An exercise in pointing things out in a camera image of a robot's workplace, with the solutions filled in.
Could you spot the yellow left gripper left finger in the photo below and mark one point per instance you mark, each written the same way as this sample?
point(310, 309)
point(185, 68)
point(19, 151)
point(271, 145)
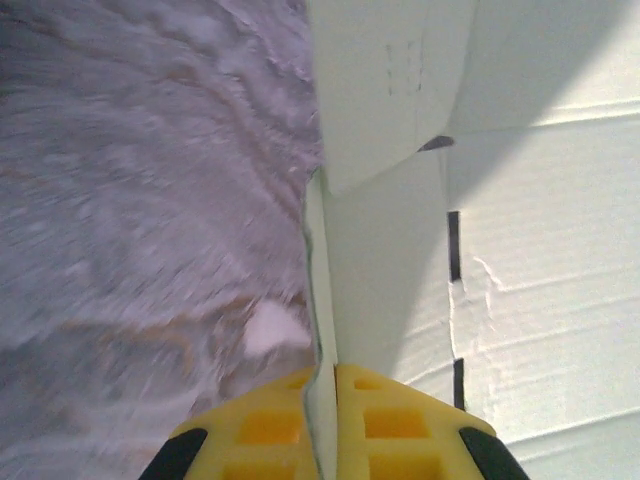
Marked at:
point(260, 430)

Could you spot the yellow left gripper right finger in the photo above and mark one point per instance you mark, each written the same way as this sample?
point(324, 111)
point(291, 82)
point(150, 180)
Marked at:
point(400, 430)

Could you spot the pale green paper box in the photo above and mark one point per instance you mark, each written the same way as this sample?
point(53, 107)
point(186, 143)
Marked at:
point(525, 250)

